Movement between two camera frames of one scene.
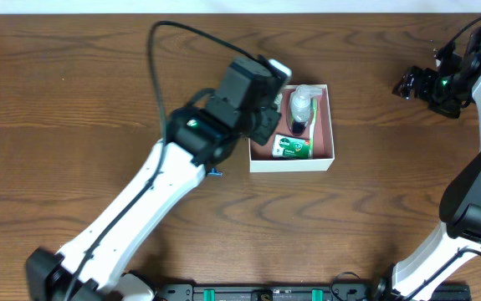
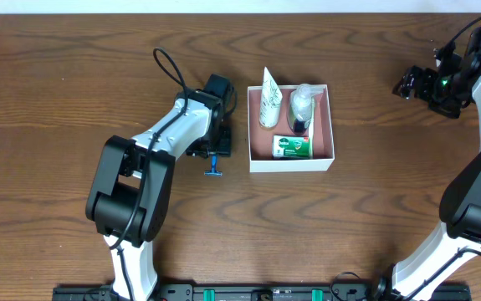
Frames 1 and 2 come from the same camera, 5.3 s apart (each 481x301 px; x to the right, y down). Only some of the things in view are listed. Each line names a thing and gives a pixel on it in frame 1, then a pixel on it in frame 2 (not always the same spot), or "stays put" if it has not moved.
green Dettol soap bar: [290, 147] stays put
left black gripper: [263, 129] -> [213, 151]
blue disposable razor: [214, 172] stays put
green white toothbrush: [312, 130] stays put
